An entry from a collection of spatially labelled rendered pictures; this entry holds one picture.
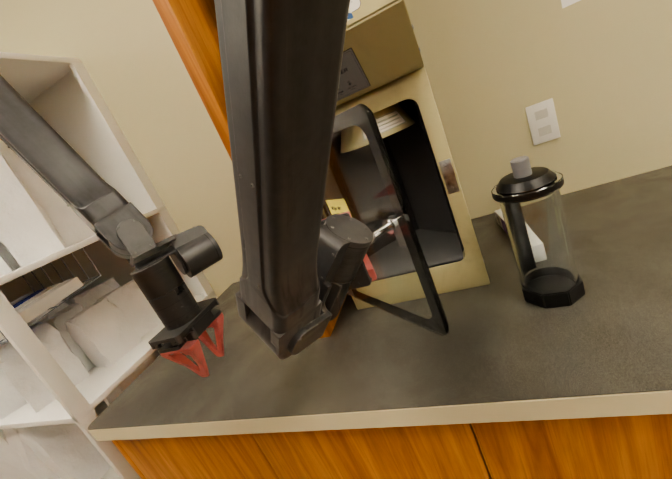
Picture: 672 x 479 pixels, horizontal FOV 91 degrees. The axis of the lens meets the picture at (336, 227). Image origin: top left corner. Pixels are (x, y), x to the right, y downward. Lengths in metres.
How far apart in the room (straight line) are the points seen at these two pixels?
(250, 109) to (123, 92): 1.42
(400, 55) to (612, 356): 0.55
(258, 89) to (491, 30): 0.99
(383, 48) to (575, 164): 0.77
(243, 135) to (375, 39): 0.44
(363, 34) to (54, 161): 0.49
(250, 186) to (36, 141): 0.45
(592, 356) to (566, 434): 0.13
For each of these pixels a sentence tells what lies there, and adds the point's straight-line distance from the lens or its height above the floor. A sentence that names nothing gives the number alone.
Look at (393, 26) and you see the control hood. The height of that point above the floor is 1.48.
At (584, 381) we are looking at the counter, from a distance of 0.60.
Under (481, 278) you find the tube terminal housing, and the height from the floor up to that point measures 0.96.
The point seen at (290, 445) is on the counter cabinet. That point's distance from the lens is 0.82.
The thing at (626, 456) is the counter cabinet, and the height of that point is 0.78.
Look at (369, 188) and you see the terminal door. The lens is 0.53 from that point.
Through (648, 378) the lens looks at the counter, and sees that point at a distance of 0.61.
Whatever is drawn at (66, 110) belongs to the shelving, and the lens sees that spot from 1.82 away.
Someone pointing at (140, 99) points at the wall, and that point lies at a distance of 1.54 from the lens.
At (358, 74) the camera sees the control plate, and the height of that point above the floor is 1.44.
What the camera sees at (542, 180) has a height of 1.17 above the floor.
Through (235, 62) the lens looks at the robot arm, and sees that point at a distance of 0.18.
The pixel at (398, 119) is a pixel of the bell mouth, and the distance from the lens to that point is 0.73.
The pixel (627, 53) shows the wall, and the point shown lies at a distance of 1.21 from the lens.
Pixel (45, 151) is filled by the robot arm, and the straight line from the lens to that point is 0.62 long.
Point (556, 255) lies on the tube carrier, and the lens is 0.67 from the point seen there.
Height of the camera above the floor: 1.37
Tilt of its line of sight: 15 degrees down
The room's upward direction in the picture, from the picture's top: 23 degrees counter-clockwise
